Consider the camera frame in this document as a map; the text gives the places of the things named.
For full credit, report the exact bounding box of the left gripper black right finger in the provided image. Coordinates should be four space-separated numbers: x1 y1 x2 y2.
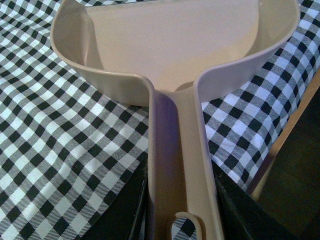
212 164 297 240

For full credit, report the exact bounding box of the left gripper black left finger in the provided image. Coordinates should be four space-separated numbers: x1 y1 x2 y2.
88 159 148 240

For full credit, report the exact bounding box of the beige plastic dustpan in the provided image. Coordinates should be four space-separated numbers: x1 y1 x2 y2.
50 0 300 240

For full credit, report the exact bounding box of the black white checkered cloth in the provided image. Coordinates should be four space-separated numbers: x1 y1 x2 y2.
0 0 320 240

